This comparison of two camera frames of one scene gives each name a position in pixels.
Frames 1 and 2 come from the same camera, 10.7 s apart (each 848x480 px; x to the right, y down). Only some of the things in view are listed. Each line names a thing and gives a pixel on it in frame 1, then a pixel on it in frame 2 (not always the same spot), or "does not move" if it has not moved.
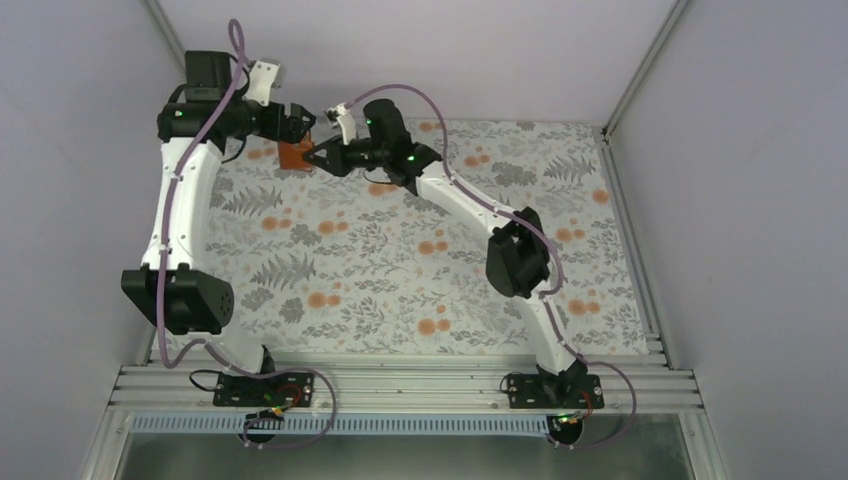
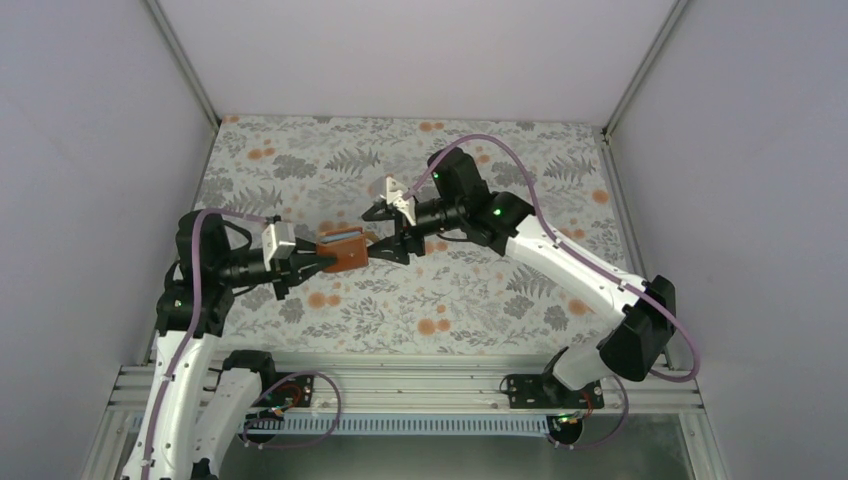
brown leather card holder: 291,155 -> 348,244
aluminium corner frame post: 674,13 does not move
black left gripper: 291,121 -> 287,266
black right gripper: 342,155 -> 407,230
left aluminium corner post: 169,35 does not move
